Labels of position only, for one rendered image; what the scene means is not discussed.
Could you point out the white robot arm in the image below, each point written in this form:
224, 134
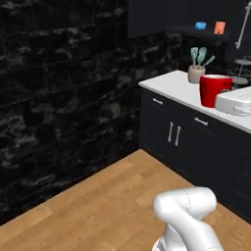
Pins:
192, 212

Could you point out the dark base cabinet door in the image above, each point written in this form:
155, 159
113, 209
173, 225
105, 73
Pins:
153, 134
196, 158

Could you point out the dark base cabinet panel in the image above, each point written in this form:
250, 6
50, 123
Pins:
233, 176

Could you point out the dark drawer front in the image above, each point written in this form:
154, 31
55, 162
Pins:
147, 98
217, 127

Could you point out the beige utensil pot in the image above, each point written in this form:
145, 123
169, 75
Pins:
195, 75

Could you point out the red mug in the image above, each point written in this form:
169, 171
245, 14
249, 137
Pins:
210, 93

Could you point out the teal spatula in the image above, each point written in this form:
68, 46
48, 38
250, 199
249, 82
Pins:
194, 52
202, 52

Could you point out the blue bowl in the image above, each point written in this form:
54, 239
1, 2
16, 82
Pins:
200, 25

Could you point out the orange glass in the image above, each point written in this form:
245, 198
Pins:
219, 28

